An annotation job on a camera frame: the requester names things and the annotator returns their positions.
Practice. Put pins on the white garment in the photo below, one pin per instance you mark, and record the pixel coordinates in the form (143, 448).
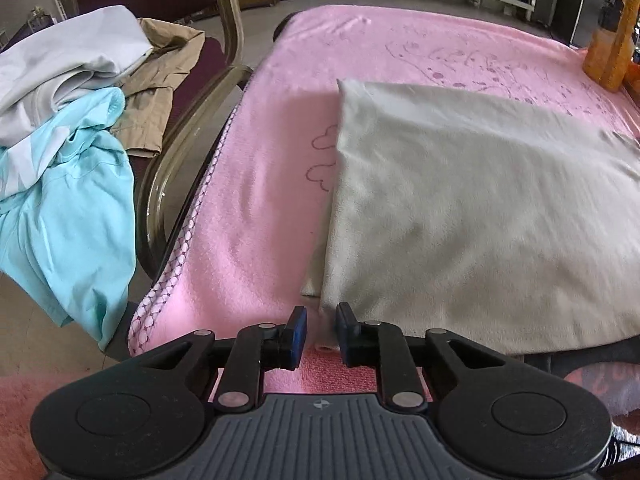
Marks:
(65, 55)

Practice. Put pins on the light blue garment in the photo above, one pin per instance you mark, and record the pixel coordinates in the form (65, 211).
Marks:
(65, 210)

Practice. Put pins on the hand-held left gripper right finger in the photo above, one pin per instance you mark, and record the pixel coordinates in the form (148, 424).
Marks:
(344, 330)

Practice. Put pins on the black cabinet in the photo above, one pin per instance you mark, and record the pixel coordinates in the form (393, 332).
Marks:
(570, 10)

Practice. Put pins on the khaki garment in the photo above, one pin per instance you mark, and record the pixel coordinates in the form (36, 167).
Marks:
(160, 70)

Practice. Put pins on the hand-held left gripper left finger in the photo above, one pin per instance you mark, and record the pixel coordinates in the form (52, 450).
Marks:
(299, 330)

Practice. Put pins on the orange juice bottle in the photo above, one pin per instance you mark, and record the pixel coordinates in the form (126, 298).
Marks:
(607, 55)

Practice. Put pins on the beige sweatshirt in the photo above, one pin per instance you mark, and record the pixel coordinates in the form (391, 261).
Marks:
(475, 210)

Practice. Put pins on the pink printed blanket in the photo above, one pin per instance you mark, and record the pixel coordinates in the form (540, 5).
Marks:
(260, 185)

